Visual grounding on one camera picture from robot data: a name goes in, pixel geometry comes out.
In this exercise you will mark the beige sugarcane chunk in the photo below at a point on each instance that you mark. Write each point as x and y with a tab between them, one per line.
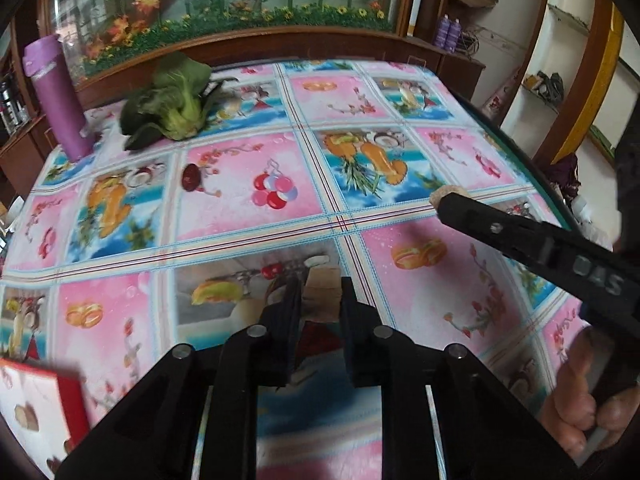
445	190

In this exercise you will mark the green leafy vegetable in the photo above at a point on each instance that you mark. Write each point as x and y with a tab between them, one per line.
174	106

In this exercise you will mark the pale sugarcane piece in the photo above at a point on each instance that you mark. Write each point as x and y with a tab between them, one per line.
26	417

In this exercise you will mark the wooden cabinet with aquarium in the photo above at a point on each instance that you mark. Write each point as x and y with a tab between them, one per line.
112	46

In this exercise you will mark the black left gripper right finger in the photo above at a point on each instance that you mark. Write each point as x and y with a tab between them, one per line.
375	354

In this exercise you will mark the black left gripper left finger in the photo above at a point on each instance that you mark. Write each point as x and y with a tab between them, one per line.
262	354

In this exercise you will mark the colourful fruit print tablecloth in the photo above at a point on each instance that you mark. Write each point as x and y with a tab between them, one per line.
321	163

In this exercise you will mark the purple thermos bottle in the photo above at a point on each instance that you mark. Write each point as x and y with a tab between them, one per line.
45	65

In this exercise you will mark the dark jujube on tablecloth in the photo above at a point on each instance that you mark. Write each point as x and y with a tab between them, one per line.
191	177

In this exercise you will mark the red white tray box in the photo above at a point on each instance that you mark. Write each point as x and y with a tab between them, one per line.
58	400

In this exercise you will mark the person's right hand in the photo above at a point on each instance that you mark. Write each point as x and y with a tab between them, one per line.
570	410

